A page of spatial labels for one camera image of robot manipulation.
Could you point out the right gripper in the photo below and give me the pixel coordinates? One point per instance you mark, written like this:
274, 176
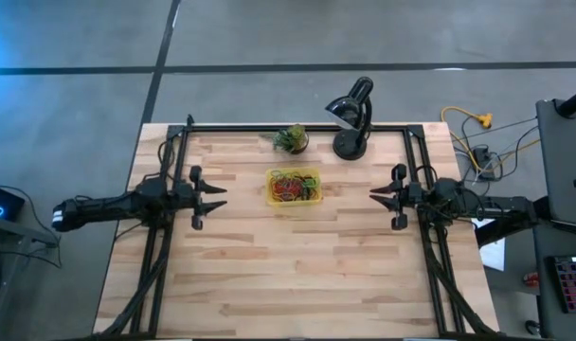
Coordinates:
411, 199

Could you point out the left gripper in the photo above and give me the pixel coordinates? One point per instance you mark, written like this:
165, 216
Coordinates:
186, 199

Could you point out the red rubber band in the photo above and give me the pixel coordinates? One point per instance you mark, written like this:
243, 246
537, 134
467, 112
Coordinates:
285, 190

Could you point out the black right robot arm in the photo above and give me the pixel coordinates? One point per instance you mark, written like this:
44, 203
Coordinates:
506, 208

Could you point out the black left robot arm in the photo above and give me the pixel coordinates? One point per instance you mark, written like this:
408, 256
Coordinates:
103, 208

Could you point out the yellow plastic bin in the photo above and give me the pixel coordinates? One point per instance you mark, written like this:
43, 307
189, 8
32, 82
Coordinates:
270, 203

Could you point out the black desk lamp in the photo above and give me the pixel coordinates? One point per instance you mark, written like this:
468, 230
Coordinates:
349, 144

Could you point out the black power strip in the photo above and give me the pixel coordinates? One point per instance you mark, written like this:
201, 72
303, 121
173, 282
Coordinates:
483, 163

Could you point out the potted succulent plant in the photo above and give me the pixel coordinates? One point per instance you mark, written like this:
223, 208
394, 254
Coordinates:
292, 138

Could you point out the black support beam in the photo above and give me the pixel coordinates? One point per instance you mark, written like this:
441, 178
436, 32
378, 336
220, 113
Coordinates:
491, 232

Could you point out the white paper sheet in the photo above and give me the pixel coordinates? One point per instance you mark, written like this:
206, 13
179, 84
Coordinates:
494, 253

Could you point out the red can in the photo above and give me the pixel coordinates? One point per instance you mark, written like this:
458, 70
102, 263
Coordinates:
532, 279

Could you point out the grey desk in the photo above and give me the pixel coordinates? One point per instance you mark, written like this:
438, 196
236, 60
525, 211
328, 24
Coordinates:
563, 156

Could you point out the grey metal stand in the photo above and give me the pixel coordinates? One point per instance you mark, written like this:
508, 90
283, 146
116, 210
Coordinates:
13, 227

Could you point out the black computer keyboard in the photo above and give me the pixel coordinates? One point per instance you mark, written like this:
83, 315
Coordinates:
574, 284

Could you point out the black computer with blue light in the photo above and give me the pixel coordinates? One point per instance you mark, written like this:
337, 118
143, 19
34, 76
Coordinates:
4, 203

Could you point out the black monitor pole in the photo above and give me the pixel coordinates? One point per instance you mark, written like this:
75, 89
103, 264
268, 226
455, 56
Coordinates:
574, 102

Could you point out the black aluminium table frame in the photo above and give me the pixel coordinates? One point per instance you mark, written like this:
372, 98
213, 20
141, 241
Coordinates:
293, 128

